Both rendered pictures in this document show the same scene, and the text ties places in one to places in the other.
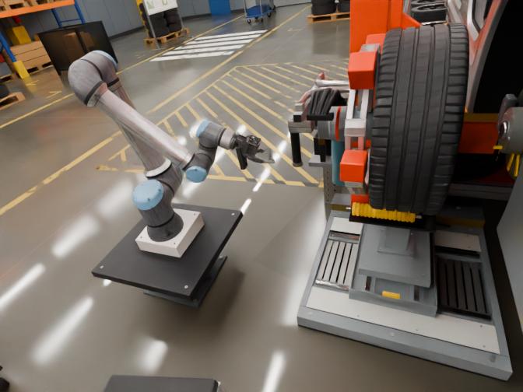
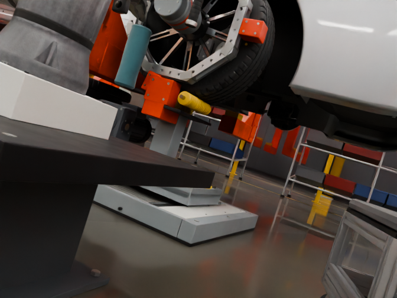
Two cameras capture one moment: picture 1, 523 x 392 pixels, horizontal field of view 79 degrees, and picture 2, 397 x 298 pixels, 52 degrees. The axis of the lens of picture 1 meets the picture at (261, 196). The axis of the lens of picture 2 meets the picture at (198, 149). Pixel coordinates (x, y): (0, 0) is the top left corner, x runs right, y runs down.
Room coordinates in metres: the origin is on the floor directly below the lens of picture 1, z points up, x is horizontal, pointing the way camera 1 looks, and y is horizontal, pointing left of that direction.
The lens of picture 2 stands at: (1.03, 1.32, 0.36)
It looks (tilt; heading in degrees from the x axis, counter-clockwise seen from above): 1 degrees down; 266
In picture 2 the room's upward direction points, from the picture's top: 18 degrees clockwise
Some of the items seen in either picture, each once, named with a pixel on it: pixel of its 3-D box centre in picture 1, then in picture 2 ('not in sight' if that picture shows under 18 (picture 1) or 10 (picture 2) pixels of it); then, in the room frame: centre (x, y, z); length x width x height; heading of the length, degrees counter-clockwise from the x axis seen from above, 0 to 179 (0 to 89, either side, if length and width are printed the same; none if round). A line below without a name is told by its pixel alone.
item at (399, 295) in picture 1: (394, 260); (160, 178); (1.02, -0.59, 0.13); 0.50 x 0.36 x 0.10; 152
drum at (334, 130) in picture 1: (345, 124); (179, 11); (1.17, -0.39, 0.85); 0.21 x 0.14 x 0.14; 62
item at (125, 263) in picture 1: (179, 257); (0, 190); (1.31, 0.53, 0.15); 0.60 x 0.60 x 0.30; 63
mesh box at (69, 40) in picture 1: (79, 48); not in sight; (8.86, 3.72, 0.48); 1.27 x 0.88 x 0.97; 63
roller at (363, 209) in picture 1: (382, 211); (195, 103); (0.98, -0.49, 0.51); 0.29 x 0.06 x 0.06; 62
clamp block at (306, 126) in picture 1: (301, 124); not in sight; (1.08, -0.19, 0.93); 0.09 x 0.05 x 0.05; 62
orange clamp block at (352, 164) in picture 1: (353, 166); (253, 31); (0.85, -0.31, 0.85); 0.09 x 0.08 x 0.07; 152
